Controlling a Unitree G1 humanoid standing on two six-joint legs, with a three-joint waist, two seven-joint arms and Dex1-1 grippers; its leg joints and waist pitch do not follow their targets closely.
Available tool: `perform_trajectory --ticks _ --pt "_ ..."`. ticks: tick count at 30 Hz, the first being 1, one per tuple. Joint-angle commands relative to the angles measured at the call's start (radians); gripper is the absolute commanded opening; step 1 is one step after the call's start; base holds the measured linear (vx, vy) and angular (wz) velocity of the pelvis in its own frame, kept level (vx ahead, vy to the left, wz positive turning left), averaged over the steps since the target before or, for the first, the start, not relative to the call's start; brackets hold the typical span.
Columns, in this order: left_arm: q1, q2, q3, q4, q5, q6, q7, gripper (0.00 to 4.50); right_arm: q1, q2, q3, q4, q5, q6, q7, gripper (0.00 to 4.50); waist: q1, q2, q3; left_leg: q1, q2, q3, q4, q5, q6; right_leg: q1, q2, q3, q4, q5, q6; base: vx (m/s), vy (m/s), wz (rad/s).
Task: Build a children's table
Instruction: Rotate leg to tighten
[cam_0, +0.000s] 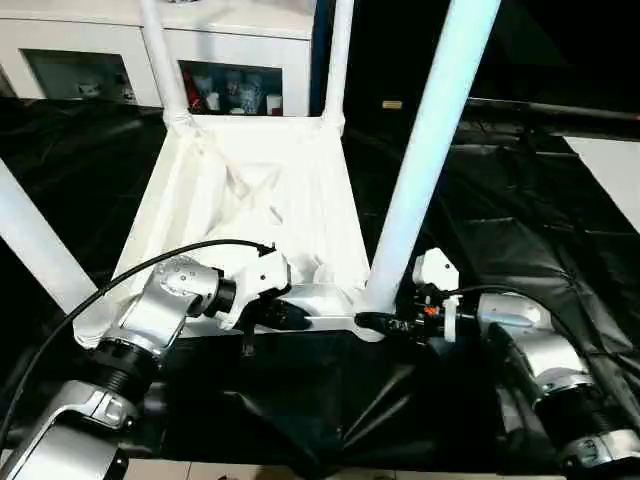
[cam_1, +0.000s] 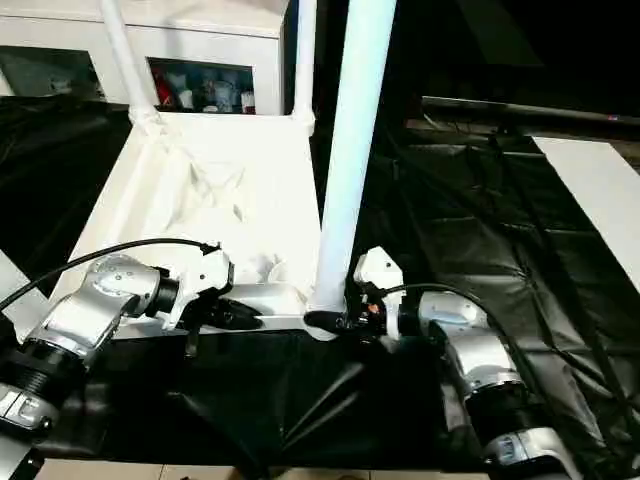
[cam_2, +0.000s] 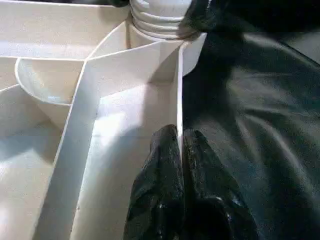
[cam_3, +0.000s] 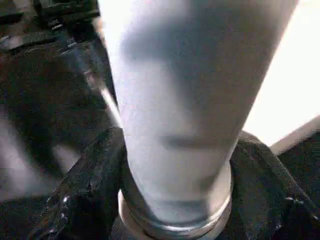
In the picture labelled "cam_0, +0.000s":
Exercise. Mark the patterned jar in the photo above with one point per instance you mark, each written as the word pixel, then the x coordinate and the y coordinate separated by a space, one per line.
pixel 232 90

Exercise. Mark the black table mat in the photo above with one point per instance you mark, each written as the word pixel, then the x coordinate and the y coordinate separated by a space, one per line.
pixel 525 225

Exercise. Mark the white plastic table top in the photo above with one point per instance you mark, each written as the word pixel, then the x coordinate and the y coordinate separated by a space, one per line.
pixel 275 145

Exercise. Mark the white patterned figure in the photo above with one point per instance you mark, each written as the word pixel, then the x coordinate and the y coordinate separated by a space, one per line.
pixel 248 97

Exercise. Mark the long black pole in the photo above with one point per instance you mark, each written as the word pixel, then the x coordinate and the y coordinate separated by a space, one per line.
pixel 550 110

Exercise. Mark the black fabric covered furniture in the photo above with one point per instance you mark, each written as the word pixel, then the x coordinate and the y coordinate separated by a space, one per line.
pixel 550 45

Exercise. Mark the white glass-door cabinet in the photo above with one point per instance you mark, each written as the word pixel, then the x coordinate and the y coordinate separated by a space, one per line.
pixel 100 35

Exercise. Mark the white mug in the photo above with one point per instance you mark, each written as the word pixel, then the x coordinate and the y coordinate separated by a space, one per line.
pixel 272 104

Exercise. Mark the red white bottle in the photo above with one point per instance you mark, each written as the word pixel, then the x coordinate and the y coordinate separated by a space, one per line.
pixel 192 92

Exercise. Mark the small white cup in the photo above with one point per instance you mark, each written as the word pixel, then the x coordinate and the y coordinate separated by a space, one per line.
pixel 212 101

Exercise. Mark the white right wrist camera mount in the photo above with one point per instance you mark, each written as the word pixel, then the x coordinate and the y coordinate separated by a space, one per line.
pixel 435 267

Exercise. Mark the white flat board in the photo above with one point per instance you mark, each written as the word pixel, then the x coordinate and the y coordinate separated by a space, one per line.
pixel 615 170

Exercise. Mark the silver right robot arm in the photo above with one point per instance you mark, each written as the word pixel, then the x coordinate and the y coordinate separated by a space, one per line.
pixel 545 350

